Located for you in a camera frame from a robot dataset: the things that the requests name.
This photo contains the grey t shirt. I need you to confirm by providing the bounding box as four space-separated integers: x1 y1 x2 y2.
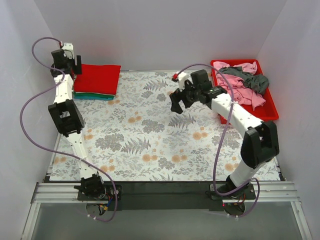
218 66 270 95

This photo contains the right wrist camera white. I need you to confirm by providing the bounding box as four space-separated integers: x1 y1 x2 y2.
172 71 189 92

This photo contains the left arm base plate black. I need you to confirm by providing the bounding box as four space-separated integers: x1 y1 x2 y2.
77 184 123 201

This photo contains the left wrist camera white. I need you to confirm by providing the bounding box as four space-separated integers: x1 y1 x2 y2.
59 41 75 60

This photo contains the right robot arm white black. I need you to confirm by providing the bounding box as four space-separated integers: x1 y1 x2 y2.
169 69 280 199

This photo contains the aluminium frame rail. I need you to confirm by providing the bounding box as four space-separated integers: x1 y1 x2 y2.
31 181 299 203

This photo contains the floral patterned table mat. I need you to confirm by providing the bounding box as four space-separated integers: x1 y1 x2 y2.
49 70 281 182

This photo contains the pink t shirt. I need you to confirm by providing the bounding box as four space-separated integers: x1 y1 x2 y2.
213 61 266 109

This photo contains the red t shirt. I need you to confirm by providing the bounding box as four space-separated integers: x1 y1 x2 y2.
73 64 121 96

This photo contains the folded white t shirt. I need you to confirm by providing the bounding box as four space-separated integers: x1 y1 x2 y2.
73 92 115 98

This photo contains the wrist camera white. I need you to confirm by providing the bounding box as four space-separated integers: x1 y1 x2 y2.
59 41 75 60
172 71 189 92

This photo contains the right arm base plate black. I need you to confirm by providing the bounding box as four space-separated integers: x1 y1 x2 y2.
209 183 256 201

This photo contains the folded teal t shirt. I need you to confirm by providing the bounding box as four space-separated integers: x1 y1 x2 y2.
73 96 114 101

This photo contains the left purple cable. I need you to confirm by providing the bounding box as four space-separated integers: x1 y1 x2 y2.
19 36 118 223

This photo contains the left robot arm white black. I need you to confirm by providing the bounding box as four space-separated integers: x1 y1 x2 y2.
48 47 107 200

